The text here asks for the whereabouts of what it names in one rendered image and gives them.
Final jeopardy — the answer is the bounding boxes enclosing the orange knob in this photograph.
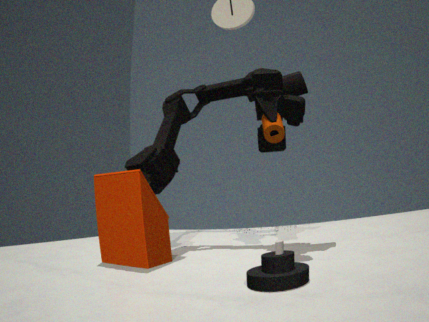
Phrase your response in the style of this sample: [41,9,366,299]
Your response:
[261,113,285,144]

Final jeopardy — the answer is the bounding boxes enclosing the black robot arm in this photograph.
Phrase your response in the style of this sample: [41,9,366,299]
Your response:
[125,71,308,195]

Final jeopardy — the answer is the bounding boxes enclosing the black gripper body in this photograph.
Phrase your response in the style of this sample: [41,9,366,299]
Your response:
[252,70,286,152]

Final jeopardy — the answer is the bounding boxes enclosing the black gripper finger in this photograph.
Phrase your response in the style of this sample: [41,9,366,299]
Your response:
[258,125,286,140]
[255,90,284,122]

